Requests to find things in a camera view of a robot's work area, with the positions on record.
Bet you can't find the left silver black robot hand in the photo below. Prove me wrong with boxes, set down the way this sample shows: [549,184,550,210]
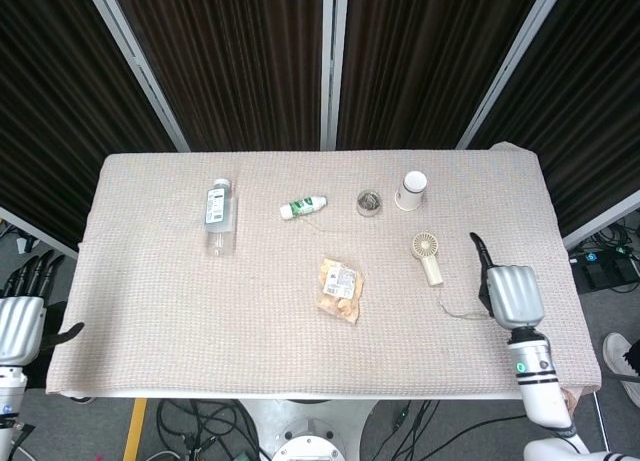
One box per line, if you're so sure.
[0,249,86,366]

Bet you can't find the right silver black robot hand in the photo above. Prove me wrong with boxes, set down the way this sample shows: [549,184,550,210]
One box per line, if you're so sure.
[468,231,545,330]

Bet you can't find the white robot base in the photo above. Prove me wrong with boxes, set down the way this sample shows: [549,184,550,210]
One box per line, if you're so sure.
[238,398,381,461]

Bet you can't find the white handheld mini fan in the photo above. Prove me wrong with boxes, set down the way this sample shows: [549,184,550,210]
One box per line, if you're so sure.
[411,232,445,288]

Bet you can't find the white sneaker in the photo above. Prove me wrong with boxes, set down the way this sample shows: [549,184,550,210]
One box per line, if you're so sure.
[601,331,640,410]

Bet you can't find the white paper cup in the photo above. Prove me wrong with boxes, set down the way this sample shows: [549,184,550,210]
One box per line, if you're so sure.
[393,169,429,212]

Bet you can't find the yellow floor tape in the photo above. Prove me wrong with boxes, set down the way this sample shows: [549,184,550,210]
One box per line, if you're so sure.
[122,398,149,461]

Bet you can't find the clear bag of snacks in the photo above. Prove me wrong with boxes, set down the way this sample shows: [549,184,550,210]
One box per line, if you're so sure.
[314,257,365,326]

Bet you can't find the beige woven tablecloth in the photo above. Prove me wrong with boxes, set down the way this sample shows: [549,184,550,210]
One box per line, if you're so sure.
[45,141,603,400]

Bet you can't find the small white green bottle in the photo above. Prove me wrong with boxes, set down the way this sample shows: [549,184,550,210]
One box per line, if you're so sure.
[279,195,329,221]

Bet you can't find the clear plastic water bottle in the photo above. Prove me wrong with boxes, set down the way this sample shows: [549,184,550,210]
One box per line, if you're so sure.
[202,177,237,258]

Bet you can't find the black floor cables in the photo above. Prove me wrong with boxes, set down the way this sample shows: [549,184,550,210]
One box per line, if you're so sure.
[155,399,261,461]

